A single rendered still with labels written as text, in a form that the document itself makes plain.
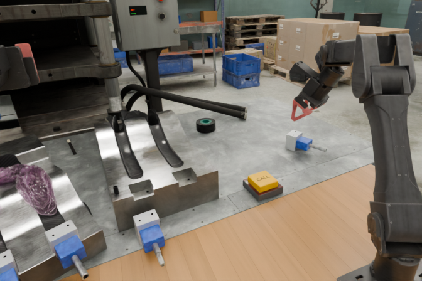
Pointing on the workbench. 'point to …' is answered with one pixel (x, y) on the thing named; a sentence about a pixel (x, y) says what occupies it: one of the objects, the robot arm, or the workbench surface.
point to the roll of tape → (205, 125)
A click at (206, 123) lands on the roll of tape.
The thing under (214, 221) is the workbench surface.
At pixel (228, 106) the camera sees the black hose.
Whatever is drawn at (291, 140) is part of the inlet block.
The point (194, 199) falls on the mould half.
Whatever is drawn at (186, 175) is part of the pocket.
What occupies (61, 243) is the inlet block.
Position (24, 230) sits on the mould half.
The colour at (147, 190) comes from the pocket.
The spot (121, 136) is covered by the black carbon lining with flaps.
